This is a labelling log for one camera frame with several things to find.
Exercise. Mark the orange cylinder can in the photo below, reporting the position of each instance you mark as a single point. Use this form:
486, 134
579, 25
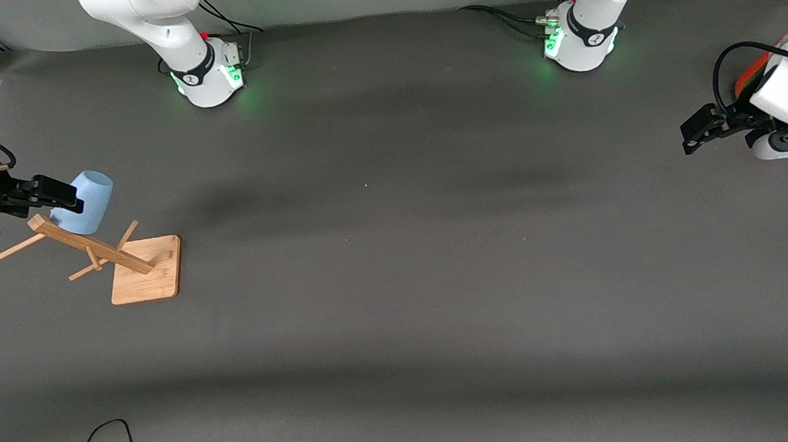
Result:
748, 82

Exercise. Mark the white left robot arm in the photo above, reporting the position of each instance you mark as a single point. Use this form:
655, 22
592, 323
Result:
588, 27

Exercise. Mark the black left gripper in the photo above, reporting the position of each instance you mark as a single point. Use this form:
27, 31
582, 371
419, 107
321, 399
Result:
738, 121

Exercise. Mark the dark grey table mat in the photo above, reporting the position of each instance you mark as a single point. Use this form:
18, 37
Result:
401, 317

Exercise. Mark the wooden cup rack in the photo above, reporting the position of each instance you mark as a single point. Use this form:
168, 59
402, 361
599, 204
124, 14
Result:
148, 273

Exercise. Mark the light blue cup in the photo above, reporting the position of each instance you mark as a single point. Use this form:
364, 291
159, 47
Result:
91, 200

